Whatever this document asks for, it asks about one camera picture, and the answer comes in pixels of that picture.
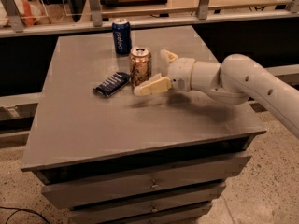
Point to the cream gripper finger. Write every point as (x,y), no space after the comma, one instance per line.
(156,84)
(168,56)

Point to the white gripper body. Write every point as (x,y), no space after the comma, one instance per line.
(180,72)

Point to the orange soda can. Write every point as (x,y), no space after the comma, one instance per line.
(140,65)

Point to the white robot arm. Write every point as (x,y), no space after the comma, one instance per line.
(233,82)

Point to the blue rxbar wrapper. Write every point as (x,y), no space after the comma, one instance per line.
(112,84)

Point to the blue pepsi can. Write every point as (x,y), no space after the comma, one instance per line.
(122,36)

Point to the grey drawer cabinet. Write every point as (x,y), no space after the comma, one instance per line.
(128,159)

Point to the orange white bag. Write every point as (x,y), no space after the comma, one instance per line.
(30,14)

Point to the grey metal railing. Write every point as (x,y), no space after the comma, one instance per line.
(73,16)

